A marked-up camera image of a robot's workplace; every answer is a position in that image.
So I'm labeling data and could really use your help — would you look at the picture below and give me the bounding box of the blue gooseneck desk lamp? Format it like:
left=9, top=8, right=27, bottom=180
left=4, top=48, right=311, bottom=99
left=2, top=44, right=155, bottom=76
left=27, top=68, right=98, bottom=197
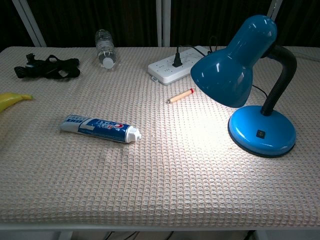
left=190, top=14, right=298, bottom=158

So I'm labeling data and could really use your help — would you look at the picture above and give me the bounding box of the short wooden pencil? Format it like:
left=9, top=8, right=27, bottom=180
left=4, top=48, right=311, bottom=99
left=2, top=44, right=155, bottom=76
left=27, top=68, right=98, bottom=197
left=166, top=87, right=196, bottom=105

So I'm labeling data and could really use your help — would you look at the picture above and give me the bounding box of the beige waffle weave tablecloth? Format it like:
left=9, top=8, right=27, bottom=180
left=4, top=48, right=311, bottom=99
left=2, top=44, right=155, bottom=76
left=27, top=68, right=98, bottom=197
left=0, top=45, right=320, bottom=228

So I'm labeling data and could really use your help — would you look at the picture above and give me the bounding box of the white power strip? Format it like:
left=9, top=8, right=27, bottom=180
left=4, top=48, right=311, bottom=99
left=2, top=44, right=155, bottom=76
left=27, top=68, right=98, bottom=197
left=147, top=45, right=210, bottom=86

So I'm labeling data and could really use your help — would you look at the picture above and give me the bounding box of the blue white toothpaste tube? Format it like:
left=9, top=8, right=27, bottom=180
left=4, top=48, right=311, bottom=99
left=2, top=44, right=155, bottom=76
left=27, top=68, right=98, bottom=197
left=58, top=114, right=142, bottom=144

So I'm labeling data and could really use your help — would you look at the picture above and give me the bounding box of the clear plastic water bottle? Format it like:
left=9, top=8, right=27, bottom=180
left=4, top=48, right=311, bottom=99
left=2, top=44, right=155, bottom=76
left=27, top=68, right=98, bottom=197
left=94, top=29, right=118, bottom=70

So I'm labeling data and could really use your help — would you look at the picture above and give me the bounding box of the yellow banana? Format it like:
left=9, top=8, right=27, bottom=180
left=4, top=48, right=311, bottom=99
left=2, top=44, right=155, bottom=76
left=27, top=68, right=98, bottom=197
left=0, top=92, right=34, bottom=114

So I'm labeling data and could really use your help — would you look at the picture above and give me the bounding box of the black power plug with cord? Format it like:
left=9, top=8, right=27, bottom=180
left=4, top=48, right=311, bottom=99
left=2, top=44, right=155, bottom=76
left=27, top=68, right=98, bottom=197
left=172, top=35, right=269, bottom=99

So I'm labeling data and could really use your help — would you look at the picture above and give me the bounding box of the white metal frame post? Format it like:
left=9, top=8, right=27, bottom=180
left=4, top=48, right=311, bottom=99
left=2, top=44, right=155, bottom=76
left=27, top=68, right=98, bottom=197
left=155, top=0, right=171, bottom=48
left=11, top=0, right=47, bottom=48
left=266, top=0, right=287, bottom=22

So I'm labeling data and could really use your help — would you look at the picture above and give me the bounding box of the black strap headlamp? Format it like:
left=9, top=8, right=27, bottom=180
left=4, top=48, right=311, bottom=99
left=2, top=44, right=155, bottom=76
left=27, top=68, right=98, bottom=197
left=13, top=52, right=81, bottom=80

